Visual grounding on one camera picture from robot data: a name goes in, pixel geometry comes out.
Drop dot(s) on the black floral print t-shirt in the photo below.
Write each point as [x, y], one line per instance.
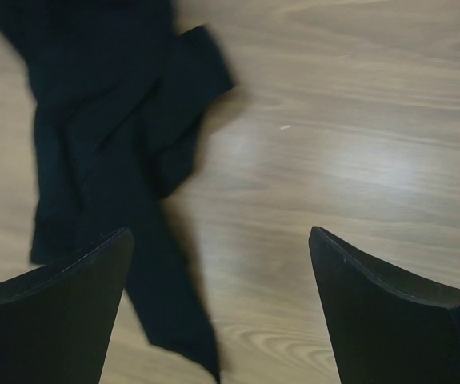
[120, 98]

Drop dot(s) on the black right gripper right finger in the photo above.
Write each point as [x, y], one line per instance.
[386, 324]

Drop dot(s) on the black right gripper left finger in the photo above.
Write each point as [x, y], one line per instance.
[56, 320]

